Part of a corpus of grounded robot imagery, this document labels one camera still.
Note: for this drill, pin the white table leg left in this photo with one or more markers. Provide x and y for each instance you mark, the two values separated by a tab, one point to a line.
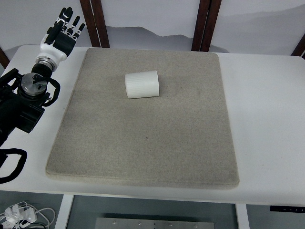
64	212

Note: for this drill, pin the metal base plate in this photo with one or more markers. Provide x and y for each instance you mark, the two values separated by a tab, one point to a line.
118	223

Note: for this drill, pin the white table leg right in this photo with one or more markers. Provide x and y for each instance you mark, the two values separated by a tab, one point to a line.
242	216

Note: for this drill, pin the right brown wooden post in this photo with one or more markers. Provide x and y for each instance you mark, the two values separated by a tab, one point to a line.
207	15

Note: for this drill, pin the white cup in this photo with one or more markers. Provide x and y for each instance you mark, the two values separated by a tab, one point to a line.
142	85

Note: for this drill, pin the white table leg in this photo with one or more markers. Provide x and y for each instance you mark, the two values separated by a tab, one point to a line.
64	212
242	216

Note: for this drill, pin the black table control panel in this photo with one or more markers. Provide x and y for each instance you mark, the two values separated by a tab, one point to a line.
291	209

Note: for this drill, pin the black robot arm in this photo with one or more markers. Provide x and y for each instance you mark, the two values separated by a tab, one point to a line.
23	97

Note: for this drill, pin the far left brown post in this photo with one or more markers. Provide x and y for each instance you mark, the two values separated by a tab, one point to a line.
4	60

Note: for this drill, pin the far right brown post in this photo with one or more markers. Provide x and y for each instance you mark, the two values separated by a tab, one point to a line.
300	48

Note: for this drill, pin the beige felt mat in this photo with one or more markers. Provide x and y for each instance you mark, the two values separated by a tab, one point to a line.
182	138

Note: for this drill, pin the white power adapter with cables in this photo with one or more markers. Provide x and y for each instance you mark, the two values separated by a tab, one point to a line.
26	216

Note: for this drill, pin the brown wooden post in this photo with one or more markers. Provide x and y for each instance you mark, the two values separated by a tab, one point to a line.
95	21
207	15

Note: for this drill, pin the left brown wooden post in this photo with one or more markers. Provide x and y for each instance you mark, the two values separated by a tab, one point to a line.
95	21

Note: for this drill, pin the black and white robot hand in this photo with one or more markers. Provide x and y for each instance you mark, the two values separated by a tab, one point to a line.
60	39

